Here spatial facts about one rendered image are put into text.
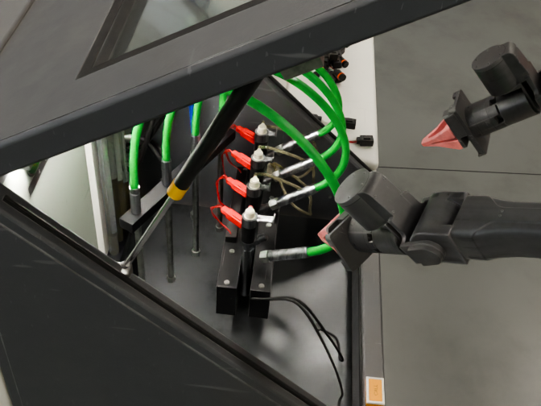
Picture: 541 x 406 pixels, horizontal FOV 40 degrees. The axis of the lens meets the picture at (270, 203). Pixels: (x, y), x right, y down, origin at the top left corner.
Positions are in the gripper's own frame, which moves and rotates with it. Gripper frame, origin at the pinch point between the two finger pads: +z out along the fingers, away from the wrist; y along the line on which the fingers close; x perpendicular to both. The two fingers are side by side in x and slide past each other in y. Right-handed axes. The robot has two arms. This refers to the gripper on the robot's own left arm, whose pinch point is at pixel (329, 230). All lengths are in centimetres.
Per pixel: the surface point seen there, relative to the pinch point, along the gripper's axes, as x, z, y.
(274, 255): 0.7, 10.0, 5.9
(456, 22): 50, 219, -243
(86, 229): -17.6, 33.7, 22.5
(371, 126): 7, 46, -47
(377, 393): 29.2, 5.7, 6.7
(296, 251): 1.1, 5.9, 4.0
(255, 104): -22.9, -4.5, 0.9
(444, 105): 65, 177, -174
